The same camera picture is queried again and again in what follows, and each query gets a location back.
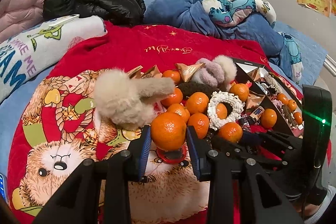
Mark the large front mandarin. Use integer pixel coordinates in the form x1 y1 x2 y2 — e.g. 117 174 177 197
150 112 187 151

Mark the brown knit scrunchie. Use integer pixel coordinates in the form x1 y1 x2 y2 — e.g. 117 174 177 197
281 105 298 129

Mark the orange pyramid snack pack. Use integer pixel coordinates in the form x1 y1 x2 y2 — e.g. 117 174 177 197
247 68 263 82

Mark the person's hand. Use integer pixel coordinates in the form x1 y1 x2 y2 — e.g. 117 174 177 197
294 185 336 219

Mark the beige fluffy plush scrunchie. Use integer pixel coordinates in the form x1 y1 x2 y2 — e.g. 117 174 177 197
93 69 175 131

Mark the white crochet scrunchie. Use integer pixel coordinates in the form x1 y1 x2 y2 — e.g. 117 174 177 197
207 91 245 131

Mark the red bear blanket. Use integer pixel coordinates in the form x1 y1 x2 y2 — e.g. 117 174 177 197
7 23 307 223

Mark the cream pompom plush scrunchie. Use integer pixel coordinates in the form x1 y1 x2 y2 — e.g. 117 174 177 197
191 55 237 92

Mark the black shallow box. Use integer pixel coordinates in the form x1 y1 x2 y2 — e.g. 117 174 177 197
234 59 304 137

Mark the blue fleece blanket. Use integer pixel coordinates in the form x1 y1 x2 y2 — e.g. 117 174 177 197
144 0 293 78

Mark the smartphone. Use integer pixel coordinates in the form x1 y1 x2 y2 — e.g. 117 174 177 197
0 173 9 203

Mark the blue monster print pillow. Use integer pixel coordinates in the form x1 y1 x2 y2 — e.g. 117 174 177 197
202 0 276 28

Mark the black puffer jacket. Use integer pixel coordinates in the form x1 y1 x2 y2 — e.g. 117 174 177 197
43 0 146 26

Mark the pink quilt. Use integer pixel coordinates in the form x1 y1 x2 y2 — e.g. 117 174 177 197
0 0 45 42

